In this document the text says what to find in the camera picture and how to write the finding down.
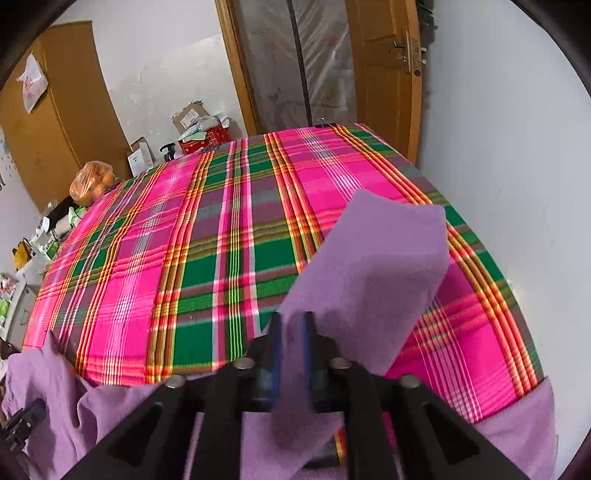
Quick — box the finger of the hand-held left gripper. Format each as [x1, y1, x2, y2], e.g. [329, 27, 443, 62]
[0, 398, 47, 455]

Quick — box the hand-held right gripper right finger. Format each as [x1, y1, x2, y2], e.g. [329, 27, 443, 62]
[302, 313, 532, 480]

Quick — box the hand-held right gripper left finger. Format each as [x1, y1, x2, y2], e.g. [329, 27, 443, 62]
[60, 314, 282, 480]

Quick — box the purple fleece cloth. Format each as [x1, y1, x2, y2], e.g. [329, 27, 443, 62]
[0, 189, 558, 480]

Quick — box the white drawer cabinet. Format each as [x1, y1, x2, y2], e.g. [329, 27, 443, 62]
[0, 272, 43, 352]

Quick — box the pink green plaid bed sheet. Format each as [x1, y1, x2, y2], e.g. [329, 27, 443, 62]
[22, 122, 546, 468]

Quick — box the yellow bag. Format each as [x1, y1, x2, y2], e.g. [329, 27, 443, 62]
[11, 237, 36, 271]

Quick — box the black pouch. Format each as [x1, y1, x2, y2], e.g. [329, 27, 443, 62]
[46, 196, 77, 223]

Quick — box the red box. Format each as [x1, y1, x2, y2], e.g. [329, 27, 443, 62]
[178, 127, 232, 156]

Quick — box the bag of oranges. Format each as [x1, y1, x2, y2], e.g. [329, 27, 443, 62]
[69, 161, 115, 208]

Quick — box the white box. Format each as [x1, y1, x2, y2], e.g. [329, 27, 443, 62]
[128, 137, 156, 176]

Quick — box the cardboard box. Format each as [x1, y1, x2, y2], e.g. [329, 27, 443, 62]
[172, 102, 211, 133]

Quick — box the wooden wardrobe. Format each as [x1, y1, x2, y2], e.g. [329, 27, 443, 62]
[0, 21, 133, 214]

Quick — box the wooden door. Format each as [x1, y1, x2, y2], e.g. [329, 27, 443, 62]
[344, 0, 428, 165]

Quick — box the plastic-covered doorway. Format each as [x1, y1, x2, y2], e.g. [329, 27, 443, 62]
[215, 0, 365, 138]

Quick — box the white plastic bag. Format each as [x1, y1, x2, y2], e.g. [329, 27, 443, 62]
[16, 53, 49, 114]

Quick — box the dark hanging garment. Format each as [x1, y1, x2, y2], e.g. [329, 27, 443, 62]
[416, 0, 437, 33]

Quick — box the metal door handle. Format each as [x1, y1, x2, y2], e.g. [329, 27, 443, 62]
[392, 30, 428, 78]

